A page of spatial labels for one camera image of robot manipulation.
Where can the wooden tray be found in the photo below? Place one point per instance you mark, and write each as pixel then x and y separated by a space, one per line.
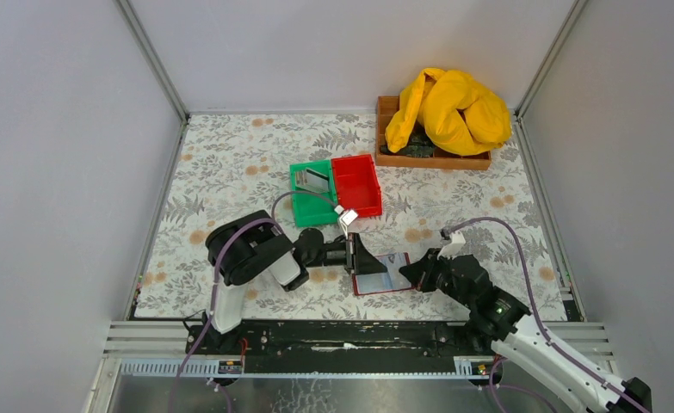
pixel 386 108

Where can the silver cards in green bin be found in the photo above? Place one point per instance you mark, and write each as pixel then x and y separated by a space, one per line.
pixel 312 181

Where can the yellow cloth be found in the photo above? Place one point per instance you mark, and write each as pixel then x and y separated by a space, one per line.
pixel 459 114

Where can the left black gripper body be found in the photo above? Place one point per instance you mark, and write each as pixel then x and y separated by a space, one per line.
pixel 352 254

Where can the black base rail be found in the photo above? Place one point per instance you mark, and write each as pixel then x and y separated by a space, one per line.
pixel 303 347

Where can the dark green item in tray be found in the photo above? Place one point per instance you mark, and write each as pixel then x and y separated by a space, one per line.
pixel 419 145

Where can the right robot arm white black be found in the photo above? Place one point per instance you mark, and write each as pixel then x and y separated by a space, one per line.
pixel 513 332

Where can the floral table mat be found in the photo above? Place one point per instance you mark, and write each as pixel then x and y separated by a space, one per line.
pixel 235 164

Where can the green plastic bin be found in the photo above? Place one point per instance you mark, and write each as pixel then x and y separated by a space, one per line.
pixel 317 209

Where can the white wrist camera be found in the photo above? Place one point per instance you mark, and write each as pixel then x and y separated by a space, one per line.
pixel 455 241
pixel 345 217

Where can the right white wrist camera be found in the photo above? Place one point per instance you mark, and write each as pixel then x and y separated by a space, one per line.
pixel 455 241

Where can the blue card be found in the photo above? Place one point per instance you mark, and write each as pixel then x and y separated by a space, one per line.
pixel 394 262

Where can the red leather card holder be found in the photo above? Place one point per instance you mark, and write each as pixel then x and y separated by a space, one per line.
pixel 370 284

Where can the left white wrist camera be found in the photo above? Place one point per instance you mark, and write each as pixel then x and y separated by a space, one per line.
pixel 345 217

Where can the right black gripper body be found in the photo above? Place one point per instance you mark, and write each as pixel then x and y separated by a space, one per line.
pixel 429 271

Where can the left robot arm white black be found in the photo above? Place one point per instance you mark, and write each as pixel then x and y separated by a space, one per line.
pixel 253 245

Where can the red plastic bin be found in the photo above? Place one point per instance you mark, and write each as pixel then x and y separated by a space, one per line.
pixel 357 185

